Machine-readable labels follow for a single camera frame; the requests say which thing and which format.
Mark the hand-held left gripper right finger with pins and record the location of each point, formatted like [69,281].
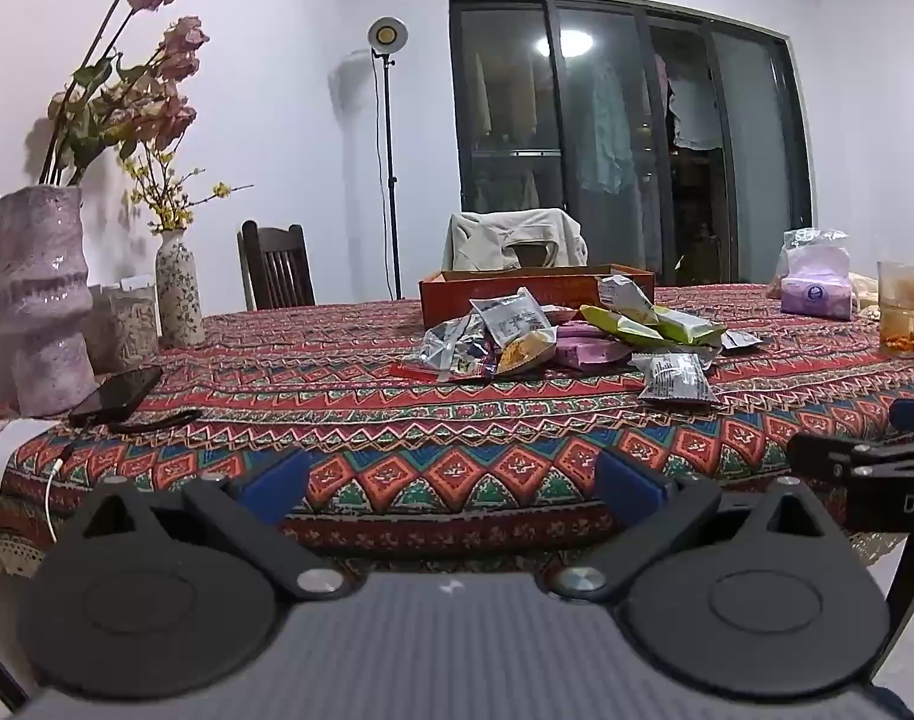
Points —
[628,489]

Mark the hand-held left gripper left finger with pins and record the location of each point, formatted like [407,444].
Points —
[277,481]

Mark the white silver snack packet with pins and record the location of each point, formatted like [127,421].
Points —
[623,292]
[509,315]
[674,379]

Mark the purple snack packet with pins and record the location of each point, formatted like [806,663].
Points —
[577,331]
[592,355]

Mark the small silver snack packet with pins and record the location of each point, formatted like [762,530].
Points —
[742,341]

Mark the green snack packet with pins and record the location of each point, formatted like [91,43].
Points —
[688,326]
[622,328]

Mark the orange print snack packet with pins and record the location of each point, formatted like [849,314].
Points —
[524,354]

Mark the colourful foil snack packet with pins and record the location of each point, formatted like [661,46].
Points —
[457,349]

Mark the orange cardboard box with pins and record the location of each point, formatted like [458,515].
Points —
[502,291]

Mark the glass cup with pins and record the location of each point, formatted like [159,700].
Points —
[903,307]

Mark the black flat object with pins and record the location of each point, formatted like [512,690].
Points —
[156,421]

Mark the purple tissue pack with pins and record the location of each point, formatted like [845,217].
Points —
[817,291]

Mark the black phone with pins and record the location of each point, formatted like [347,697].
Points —
[119,394]

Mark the dark wooden chair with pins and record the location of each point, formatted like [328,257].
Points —
[273,270]

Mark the small floral vase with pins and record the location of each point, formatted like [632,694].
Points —
[177,292]

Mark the glass jar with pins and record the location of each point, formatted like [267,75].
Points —
[123,324]

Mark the beige jacket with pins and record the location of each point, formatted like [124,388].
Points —
[483,247]

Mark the large pink ceramic vase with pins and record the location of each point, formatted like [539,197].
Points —
[40,292]

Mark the yellow flower sprigs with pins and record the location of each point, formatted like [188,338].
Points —
[164,199]

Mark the glass sliding door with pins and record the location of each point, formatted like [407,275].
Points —
[757,127]

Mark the pale blue hanging garment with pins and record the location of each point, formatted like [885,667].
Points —
[607,127]

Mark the white hanging garment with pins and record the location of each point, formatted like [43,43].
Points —
[697,116]

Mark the dried pink flowers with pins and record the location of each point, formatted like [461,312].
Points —
[179,52]

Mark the black light stand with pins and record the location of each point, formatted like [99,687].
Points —
[388,37]

